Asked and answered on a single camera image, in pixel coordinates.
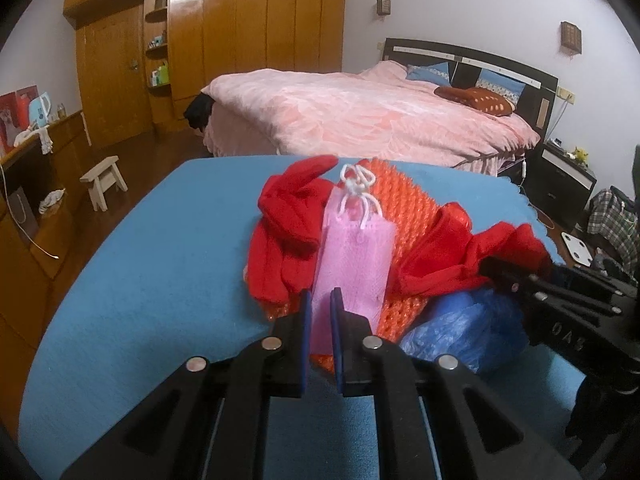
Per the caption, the left wall lamp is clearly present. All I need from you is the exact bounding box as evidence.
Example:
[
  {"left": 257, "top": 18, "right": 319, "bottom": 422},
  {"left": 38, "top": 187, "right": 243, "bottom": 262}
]
[{"left": 376, "top": 0, "right": 392, "bottom": 16}]

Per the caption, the white bathroom scale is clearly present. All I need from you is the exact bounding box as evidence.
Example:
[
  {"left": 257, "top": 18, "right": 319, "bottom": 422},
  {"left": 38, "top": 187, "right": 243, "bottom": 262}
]
[{"left": 561, "top": 232, "right": 593, "bottom": 268}]

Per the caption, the blue table cloth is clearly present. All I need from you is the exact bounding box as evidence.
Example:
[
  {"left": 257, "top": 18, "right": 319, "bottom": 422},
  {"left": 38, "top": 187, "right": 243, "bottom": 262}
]
[{"left": 17, "top": 156, "right": 585, "bottom": 479}]

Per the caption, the right wall lamp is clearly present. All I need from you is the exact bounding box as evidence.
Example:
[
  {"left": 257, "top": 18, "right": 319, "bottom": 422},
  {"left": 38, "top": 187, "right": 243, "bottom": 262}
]
[{"left": 560, "top": 21, "right": 582, "bottom": 55}]

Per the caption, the blue plastic bag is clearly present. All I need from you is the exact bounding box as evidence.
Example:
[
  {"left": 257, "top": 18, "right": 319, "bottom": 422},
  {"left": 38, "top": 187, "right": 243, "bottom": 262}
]
[{"left": 399, "top": 287, "right": 528, "bottom": 374}]

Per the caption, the red fabric pile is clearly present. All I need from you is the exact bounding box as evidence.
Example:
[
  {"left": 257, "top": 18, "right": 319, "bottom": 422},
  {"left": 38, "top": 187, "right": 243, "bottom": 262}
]
[{"left": 245, "top": 155, "right": 552, "bottom": 318}]

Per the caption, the black nightstand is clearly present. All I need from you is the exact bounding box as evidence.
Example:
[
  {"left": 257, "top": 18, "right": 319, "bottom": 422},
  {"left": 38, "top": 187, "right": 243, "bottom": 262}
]
[{"left": 523, "top": 142, "right": 597, "bottom": 231}]

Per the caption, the wooden side desk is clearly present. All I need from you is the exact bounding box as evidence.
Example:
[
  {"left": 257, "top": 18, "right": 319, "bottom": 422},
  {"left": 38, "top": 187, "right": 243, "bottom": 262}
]
[{"left": 1, "top": 112, "right": 90, "bottom": 425}]

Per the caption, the bed with pink duvet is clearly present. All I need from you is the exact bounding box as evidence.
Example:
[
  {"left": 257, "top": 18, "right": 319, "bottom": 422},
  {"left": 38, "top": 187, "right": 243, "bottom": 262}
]
[{"left": 183, "top": 38, "right": 559, "bottom": 176}]

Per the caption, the brown dotted pillow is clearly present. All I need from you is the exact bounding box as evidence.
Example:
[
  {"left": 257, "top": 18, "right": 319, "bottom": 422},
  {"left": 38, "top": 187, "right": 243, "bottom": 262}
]
[{"left": 434, "top": 86, "right": 514, "bottom": 117}]

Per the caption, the yellow plush toy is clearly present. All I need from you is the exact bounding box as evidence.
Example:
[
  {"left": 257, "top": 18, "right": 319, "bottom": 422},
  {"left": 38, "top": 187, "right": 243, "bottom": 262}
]
[{"left": 572, "top": 146, "right": 588, "bottom": 167}]

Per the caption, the wooden wardrobe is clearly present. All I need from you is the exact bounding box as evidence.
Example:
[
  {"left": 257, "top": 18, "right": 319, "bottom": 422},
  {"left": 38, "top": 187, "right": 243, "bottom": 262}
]
[{"left": 63, "top": 0, "right": 345, "bottom": 148}]

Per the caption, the wall lamp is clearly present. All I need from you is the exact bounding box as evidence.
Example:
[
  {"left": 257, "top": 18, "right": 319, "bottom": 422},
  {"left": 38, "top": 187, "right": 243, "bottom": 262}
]
[
  {"left": 376, "top": 0, "right": 392, "bottom": 16},
  {"left": 560, "top": 21, "right": 582, "bottom": 55}
]

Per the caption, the left blue pillow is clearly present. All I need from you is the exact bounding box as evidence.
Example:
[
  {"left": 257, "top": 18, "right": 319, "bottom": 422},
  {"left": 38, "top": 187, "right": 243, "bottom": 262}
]
[{"left": 407, "top": 62, "right": 450, "bottom": 87}]

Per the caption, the pink face mask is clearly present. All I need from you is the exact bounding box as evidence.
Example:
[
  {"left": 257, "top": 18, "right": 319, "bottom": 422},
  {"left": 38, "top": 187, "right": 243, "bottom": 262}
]
[{"left": 310, "top": 164, "right": 397, "bottom": 356}]

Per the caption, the plaid cloth pile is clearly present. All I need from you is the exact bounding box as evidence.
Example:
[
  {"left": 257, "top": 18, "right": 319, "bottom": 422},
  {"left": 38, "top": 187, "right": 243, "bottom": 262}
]
[{"left": 587, "top": 186, "right": 639, "bottom": 278}]

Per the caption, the blue pillow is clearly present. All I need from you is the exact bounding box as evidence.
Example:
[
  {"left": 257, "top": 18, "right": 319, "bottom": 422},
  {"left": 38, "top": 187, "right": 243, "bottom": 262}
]
[
  {"left": 475, "top": 68, "right": 526, "bottom": 107},
  {"left": 407, "top": 62, "right": 450, "bottom": 87}
]

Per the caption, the right blue pillow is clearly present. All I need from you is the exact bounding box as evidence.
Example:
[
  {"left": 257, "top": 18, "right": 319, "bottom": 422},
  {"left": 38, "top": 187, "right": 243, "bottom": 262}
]
[{"left": 475, "top": 68, "right": 526, "bottom": 107}]

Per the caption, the white charger cable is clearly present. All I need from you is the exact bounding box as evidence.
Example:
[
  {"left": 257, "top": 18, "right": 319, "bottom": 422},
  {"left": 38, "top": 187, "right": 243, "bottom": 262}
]
[{"left": 519, "top": 159, "right": 557, "bottom": 231}]

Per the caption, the large orange foam net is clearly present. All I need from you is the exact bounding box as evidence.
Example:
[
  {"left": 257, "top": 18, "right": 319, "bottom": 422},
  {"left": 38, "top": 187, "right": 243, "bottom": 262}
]
[{"left": 245, "top": 155, "right": 438, "bottom": 320}]

